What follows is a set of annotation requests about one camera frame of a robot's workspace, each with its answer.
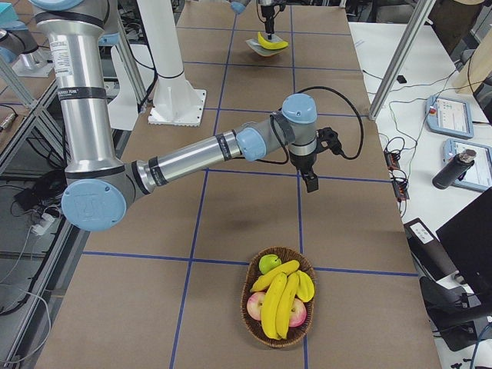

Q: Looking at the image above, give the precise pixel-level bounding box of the pink apple left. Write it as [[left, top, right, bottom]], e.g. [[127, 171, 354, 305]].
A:
[[246, 291, 266, 321]]

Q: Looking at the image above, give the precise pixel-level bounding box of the wicker fruit basket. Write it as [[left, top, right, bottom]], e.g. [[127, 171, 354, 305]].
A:
[[241, 246, 316, 348]]

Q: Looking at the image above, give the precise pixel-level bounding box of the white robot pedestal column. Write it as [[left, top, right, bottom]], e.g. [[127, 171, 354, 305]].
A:
[[138, 0, 207, 127]]

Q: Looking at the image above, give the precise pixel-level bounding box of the pink apple right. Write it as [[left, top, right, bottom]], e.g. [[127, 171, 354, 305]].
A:
[[289, 298, 307, 327]]

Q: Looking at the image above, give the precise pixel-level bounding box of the grey square plate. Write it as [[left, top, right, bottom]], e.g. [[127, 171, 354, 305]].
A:
[[245, 36, 286, 57]]

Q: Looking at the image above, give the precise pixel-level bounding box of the near blue teach pendant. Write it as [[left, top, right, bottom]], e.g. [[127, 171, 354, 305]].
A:
[[441, 138, 492, 193]]

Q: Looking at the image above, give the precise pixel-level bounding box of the yellow banana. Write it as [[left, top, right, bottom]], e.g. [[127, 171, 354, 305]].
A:
[[250, 260, 300, 292], [257, 32, 289, 51], [275, 271, 299, 339], [261, 273, 288, 340]]

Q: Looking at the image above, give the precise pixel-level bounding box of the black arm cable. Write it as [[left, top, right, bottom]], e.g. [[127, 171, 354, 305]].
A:
[[295, 85, 365, 160]]

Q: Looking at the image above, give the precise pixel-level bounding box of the blue teach pendant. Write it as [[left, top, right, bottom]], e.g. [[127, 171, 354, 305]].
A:
[[441, 138, 492, 193], [426, 95, 474, 139]]

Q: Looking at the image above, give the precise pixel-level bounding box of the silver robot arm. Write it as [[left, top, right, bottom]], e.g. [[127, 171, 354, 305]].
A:
[[229, 0, 286, 42], [33, 1, 318, 231]]

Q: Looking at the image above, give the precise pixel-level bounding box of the black monitor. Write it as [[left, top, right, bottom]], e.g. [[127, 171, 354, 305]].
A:
[[437, 189, 491, 303]]

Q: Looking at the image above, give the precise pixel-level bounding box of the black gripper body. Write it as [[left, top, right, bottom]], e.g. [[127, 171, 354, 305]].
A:
[[289, 152, 317, 176], [258, 0, 284, 22]]

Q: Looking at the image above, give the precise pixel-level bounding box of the aluminium frame post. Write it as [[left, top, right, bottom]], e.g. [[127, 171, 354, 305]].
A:
[[368, 0, 436, 121]]

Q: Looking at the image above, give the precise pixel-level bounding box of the green apple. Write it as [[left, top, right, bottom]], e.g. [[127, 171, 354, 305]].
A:
[[258, 254, 282, 275]]

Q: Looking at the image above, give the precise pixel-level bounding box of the black water bottle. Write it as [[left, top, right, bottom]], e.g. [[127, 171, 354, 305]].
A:
[[432, 149, 477, 190]]

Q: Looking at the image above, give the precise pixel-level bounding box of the pink apple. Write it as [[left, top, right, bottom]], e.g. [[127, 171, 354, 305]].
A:
[[246, 291, 266, 321], [289, 298, 307, 327]]

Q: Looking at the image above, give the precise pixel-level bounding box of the far blue teach pendant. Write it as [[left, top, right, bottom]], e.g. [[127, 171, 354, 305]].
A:
[[426, 95, 474, 139]]

